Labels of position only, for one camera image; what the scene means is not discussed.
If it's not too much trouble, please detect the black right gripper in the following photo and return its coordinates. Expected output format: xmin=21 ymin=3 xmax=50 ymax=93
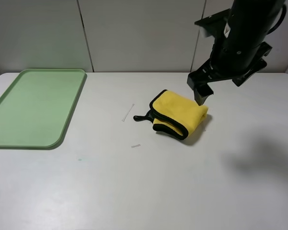
xmin=187 ymin=42 xmax=272 ymax=105

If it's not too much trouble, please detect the yellow towel with black trim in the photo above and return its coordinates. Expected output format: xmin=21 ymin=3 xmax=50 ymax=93
xmin=133 ymin=90 xmax=208 ymax=140

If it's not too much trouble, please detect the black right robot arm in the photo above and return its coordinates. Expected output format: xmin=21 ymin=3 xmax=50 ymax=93
xmin=187 ymin=0 xmax=287 ymax=105

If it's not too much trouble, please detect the light green plastic tray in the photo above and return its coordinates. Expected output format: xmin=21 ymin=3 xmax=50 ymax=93
xmin=0 ymin=69 xmax=87 ymax=150

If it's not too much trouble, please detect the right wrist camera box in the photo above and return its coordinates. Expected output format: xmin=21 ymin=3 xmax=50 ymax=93
xmin=194 ymin=9 xmax=230 ymax=38

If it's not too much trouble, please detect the black right camera cable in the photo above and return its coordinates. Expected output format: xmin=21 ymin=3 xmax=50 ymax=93
xmin=267 ymin=4 xmax=288 ymax=34

